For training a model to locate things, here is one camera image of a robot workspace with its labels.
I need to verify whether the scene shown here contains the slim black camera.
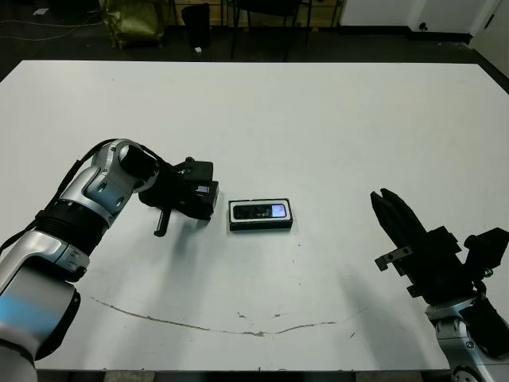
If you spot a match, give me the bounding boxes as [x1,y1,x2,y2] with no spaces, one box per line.
[233,202,289,221]

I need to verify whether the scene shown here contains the yellow green bag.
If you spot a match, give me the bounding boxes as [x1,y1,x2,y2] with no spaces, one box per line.
[102,0,166,51]

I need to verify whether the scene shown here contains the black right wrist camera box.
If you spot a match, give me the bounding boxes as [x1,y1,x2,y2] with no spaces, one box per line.
[463,227,509,272]

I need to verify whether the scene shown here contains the black waste bin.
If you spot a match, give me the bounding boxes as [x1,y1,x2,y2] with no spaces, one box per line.
[181,2,212,49]

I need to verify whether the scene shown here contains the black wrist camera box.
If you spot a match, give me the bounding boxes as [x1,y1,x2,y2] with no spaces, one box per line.
[174,158,215,189]
[463,227,509,272]

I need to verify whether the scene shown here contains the thin white floor cable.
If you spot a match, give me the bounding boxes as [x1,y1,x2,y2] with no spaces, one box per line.
[0,14,105,41]

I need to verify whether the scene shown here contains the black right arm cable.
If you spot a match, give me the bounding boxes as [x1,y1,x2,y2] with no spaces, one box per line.
[472,268,496,298]

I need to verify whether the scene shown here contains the wooden desk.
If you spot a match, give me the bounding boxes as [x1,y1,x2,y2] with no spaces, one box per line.
[170,0,345,29]

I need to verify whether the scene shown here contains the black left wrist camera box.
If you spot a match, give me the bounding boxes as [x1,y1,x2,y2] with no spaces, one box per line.
[174,158,215,189]

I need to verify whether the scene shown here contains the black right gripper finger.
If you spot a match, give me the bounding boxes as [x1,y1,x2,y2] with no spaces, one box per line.
[381,189,429,248]
[370,191,405,256]

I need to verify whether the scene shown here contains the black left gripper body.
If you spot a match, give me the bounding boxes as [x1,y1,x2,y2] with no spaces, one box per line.
[137,165,198,238]

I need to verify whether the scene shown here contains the black chair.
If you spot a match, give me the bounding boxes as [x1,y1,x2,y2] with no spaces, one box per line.
[229,0,313,62]

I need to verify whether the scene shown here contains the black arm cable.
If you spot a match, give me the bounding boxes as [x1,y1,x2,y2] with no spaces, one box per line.
[59,138,122,193]
[472,268,496,298]

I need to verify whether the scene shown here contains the white door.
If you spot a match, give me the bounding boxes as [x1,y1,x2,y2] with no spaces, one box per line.
[468,0,509,72]

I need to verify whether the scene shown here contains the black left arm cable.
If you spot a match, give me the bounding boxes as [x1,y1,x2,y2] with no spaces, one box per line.
[59,138,122,193]

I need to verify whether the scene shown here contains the black box base white insert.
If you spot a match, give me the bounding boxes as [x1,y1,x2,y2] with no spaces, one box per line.
[228,197,296,233]

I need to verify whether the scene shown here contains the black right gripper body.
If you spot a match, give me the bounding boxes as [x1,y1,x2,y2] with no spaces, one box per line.
[375,226,477,308]

